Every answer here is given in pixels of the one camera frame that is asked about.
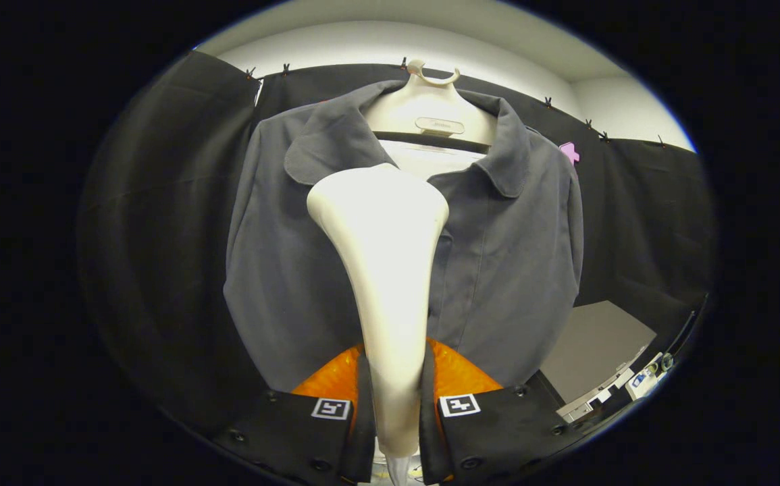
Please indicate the white garment steamer wand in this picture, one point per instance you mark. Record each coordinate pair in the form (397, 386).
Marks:
(383, 270)

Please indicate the small white desk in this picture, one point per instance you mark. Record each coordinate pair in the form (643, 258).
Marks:
(653, 379)

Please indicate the grey cabinet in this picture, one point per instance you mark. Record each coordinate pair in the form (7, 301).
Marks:
(592, 344)

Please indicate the small blue box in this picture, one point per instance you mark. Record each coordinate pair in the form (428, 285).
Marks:
(637, 380)

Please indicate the grey button shirt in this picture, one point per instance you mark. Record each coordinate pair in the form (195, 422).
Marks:
(281, 270)

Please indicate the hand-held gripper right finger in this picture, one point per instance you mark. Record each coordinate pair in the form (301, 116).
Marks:
(429, 432)

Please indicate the cream steamer hanger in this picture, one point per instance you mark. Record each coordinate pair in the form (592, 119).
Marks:
(423, 104)

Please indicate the row of backdrop clips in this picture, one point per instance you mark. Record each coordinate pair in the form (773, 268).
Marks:
(548, 102)

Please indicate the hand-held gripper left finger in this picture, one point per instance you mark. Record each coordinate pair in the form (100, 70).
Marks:
(365, 432)

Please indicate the white panel under hanger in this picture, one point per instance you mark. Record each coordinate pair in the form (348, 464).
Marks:
(430, 162)

